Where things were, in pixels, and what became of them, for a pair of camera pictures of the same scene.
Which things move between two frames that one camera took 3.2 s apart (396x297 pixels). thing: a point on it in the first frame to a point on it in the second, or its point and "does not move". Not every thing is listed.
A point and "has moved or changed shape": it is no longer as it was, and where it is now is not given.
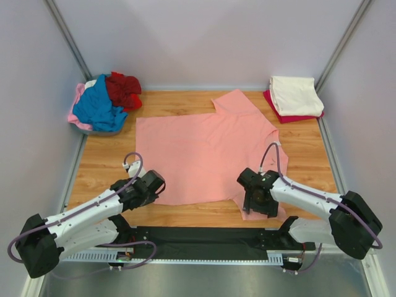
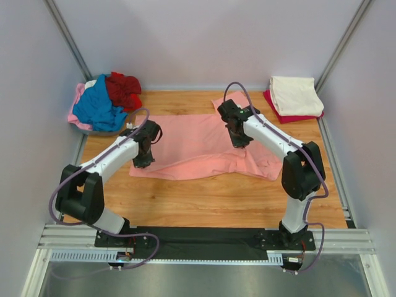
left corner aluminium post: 67,36 does not move
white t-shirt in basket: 90,84 does not move
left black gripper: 152,197 to 141,164
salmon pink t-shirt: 226,156 has moved or changed shape
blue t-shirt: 95,106 does not move
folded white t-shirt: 295,96 does not move
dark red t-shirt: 124,91 does not move
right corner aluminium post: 349,28 does not move
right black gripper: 270,210 to 241,143
